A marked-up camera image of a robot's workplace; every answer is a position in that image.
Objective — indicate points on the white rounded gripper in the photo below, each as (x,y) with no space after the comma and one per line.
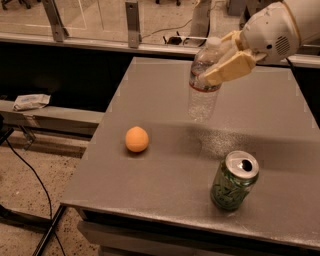
(269,35)

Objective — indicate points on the clear plastic water bottle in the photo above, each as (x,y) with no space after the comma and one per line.
(202,95)

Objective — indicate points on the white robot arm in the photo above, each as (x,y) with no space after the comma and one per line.
(307,16)

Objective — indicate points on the green soda can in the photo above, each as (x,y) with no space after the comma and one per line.
(234,179)

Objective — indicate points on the orange ball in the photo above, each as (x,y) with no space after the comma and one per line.
(136,139)

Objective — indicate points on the grey metal bench beam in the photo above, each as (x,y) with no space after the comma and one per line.
(57,119)

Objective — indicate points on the white wipes packet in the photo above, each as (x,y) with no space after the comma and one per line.
(31,101)

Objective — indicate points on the middle metal railing bracket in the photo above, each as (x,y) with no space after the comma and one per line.
(133,23)

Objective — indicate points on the metal railing bracket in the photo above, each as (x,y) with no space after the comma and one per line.
(133,23)
(59,32)

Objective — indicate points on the left metal railing bracket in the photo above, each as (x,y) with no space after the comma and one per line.
(59,32)

